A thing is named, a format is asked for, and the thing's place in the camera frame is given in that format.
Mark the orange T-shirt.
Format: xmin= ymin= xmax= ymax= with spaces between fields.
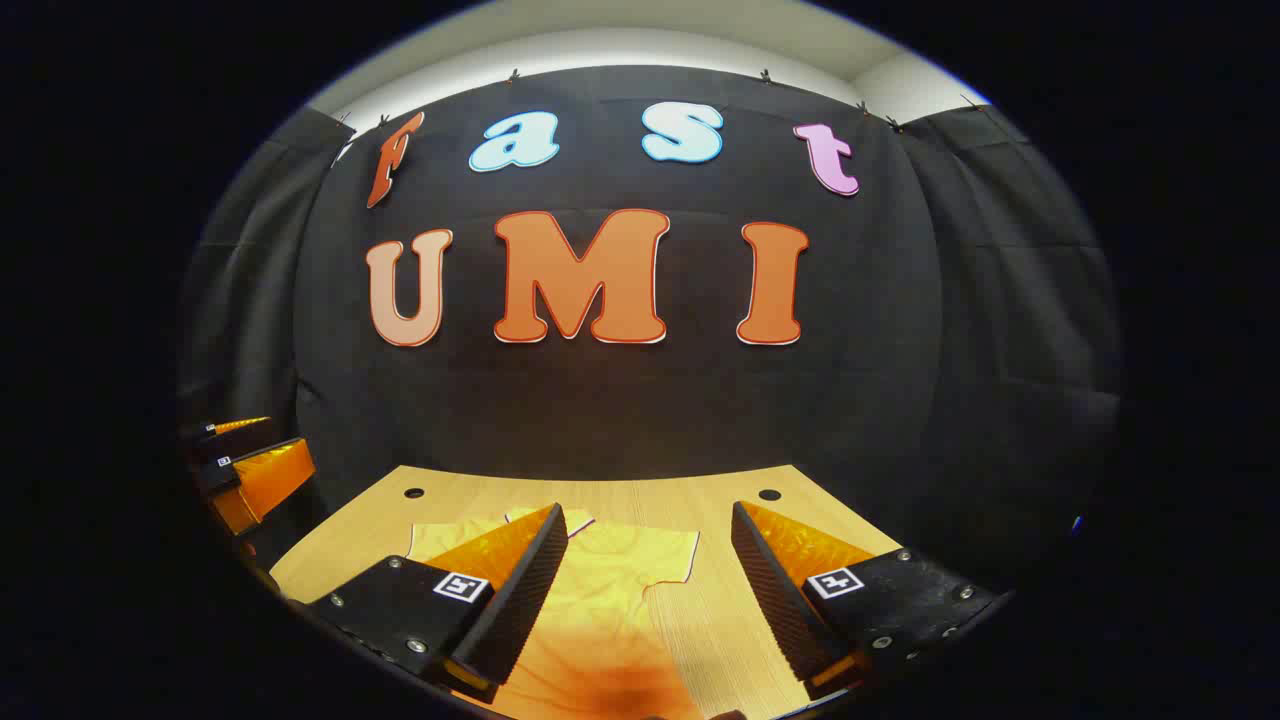
xmin=405 ymin=507 xmax=706 ymax=720

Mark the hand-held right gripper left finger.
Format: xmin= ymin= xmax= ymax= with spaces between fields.
xmin=305 ymin=503 xmax=569 ymax=706

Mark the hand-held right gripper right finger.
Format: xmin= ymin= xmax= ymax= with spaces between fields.
xmin=731 ymin=500 xmax=1001 ymax=701

